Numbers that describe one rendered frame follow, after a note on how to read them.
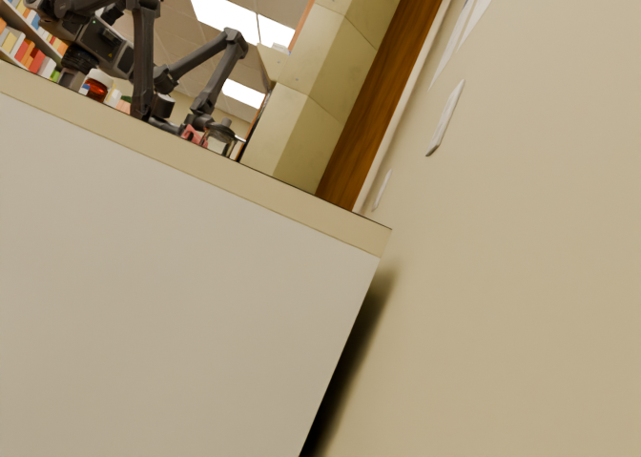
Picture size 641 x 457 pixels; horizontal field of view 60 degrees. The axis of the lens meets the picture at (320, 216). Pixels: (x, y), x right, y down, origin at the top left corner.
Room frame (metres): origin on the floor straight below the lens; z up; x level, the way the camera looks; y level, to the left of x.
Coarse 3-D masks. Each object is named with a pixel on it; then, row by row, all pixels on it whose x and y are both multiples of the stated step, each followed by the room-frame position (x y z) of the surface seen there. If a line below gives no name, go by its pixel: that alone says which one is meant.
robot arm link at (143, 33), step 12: (132, 0) 1.71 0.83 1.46; (132, 12) 1.75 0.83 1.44; (144, 12) 1.73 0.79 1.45; (156, 12) 1.78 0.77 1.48; (144, 24) 1.74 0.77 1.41; (144, 36) 1.75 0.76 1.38; (144, 48) 1.76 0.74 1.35; (144, 60) 1.76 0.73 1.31; (144, 72) 1.77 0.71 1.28; (144, 84) 1.78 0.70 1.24; (132, 96) 1.80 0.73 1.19; (144, 96) 1.78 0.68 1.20; (132, 108) 1.81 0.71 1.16; (144, 108) 1.79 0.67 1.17
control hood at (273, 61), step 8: (264, 48) 1.73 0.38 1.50; (272, 48) 1.73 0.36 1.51; (264, 56) 1.73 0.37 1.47; (272, 56) 1.73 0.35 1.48; (280, 56) 1.73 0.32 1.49; (288, 56) 1.73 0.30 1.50; (264, 64) 1.73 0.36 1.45; (272, 64) 1.73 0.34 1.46; (280, 64) 1.73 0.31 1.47; (264, 72) 1.80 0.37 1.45; (272, 72) 1.73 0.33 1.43; (280, 72) 1.73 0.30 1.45; (272, 80) 1.73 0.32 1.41; (264, 88) 2.04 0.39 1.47; (272, 88) 1.81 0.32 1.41
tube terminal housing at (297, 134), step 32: (320, 32) 1.73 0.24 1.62; (352, 32) 1.77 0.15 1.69; (288, 64) 1.73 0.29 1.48; (320, 64) 1.73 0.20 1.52; (352, 64) 1.81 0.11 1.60; (288, 96) 1.73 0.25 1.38; (320, 96) 1.76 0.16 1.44; (352, 96) 1.85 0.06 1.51; (256, 128) 1.73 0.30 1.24; (288, 128) 1.73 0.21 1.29; (320, 128) 1.80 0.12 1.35; (256, 160) 1.73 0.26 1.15; (288, 160) 1.75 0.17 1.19; (320, 160) 1.84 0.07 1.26
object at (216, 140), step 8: (208, 128) 1.59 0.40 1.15; (208, 136) 1.59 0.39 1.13; (216, 136) 1.58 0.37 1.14; (224, 136) 1.59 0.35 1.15; (200, 144) 1.60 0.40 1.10; (208, 144) 1.59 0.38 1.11; (216, 144) 1.59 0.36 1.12; (224, 144) 1.60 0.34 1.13; (232, 144) 1.62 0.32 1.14; (216, 152) 1.59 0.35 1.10; (224, 152) 1.60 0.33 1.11
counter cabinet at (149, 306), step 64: (0, 128) 0.69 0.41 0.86; (64, 128) 0.69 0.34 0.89; (0, 192) 0.69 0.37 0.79; (64, 192) 0.69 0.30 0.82; (128, 192) 0.69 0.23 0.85; (192, 192) 0.69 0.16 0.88; (0, 256) 0.69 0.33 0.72; (64, 256) 0.69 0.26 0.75; (128, 256) 0.69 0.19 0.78; (192, 256) 0.69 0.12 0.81; (256, 256) 0.69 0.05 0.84; (320, 256) 0.69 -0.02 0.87; (0, 320) 0.69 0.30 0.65; (64, 320) 0.69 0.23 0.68; (128, 320) 0.69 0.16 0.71; (192, 320) 0.69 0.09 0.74; (256, 320) 0.69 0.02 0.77; (320, 320) 0.69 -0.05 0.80; (0, 384) 0.69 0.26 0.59; (64, 384) 0.69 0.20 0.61; (128, 384) 0.69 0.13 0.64; (192, 384) 0.69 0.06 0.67; (256, 384) 0.69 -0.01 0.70; (320, 384) 0.69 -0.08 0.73; (0, 448) 0.69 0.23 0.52; (64, 448) 0.69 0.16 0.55; (128, 448) 0.69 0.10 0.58; (192, 448) 0.69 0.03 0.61; (256, 448) 0.69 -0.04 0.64
